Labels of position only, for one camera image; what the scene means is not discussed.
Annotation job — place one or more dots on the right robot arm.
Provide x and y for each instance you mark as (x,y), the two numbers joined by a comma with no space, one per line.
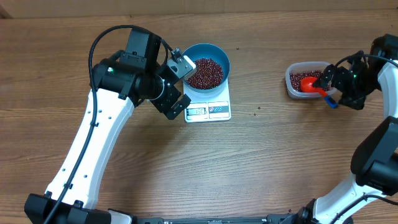
(374,163)

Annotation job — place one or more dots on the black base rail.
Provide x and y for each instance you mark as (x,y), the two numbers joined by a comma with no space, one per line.
(214,220)

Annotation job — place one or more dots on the white kitchen scale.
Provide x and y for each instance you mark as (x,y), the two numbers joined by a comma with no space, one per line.
(208,105)

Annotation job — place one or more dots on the blue bowl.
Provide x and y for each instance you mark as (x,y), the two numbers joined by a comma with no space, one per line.
(198,51)

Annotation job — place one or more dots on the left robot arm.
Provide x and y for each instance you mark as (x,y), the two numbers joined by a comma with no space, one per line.
(146,70)

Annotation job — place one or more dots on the red scoop with blue handle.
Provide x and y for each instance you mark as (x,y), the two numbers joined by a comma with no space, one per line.
(306,85)

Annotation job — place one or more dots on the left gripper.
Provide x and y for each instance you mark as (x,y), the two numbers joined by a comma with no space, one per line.
(166,105)

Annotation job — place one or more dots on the red beans in bowl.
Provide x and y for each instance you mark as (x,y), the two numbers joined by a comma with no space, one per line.
(209,74)

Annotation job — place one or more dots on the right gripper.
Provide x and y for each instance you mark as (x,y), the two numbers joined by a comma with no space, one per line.
(337,82)

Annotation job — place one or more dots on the red beans in container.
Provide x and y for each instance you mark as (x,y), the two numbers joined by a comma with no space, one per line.
(295,78)

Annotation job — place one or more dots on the clear plastic container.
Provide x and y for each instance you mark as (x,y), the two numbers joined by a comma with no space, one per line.
(299,68)

